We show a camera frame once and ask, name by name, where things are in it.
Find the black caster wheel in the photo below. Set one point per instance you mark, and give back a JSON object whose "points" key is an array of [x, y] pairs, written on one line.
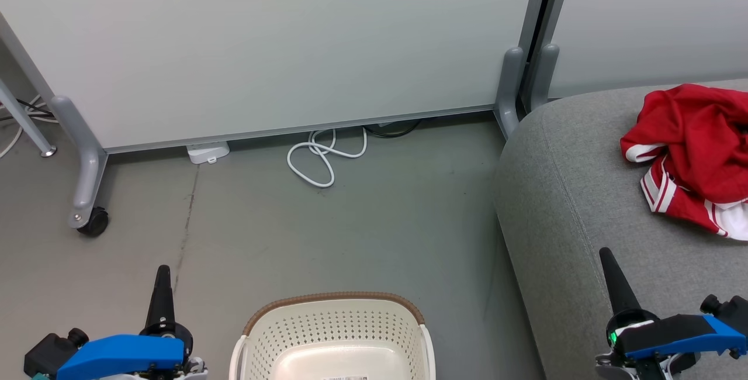
{"points": [[94, 223]]}

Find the grey partition foot with caster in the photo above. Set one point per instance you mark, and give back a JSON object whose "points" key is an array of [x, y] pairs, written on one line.
{"points": [[85, 158]]}

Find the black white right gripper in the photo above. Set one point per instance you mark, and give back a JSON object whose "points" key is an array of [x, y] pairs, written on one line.
{"points": [[628, 368]]}

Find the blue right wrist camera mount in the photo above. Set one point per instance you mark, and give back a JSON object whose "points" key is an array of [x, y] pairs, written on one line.
{"points": [[684, 333]]}

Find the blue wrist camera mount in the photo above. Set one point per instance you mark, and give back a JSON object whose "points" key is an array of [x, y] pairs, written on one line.
{"points": [[117, 353], [684, 333]]}

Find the red garment with white stripes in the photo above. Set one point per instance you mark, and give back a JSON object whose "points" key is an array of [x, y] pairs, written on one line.
{"points": [[689, 134]]}

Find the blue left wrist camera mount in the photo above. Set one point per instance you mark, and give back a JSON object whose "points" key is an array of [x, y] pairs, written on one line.
{"points": [[117, 353]]}

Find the grey fabric sofa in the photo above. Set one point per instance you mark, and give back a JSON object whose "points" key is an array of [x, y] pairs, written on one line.
{"points": [[572, 193]]}

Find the grey metal table leg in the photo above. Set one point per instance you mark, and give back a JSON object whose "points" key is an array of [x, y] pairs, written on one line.
{"points": [[26, 120]]}

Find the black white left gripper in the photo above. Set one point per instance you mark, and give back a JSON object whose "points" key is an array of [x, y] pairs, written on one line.
{"points": [[188, 348]]}

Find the cream perforated laundry basket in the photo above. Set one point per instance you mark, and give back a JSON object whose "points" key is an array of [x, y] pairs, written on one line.
{"points": [[339, 333]]}

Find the wide white partition panel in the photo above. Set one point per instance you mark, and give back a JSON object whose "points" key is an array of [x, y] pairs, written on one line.
{"points": [[292, 47]]}

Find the white power adapter box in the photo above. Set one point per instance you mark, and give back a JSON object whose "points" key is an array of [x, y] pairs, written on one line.
{"points": [[207, 152]]}

